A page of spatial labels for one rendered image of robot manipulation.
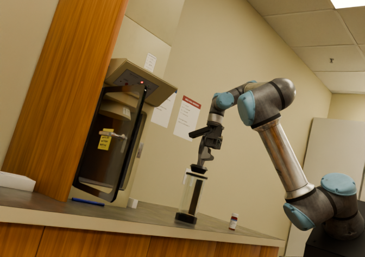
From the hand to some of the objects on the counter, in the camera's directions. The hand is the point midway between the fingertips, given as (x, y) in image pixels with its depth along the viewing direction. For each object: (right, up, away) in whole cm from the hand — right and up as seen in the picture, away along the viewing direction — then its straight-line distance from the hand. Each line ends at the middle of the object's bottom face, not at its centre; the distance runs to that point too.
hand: (200, 162), depth 180 cm
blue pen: (-45, -12, -36) cm, 59 cm away
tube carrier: (-7, -26, -4) cm, 27 cm away
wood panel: (-68, -6, -35) cm, 77 cm away
